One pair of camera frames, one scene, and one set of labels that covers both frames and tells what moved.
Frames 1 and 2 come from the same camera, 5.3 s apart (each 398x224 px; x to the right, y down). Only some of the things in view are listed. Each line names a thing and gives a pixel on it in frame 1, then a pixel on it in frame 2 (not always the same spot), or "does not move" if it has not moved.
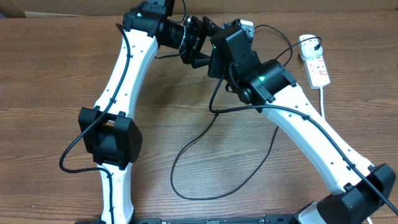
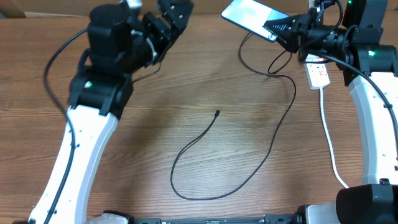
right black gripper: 217,71 to 296,30
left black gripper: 193,54 to 176,26
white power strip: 317,73 does not move
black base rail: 277,219 does not move
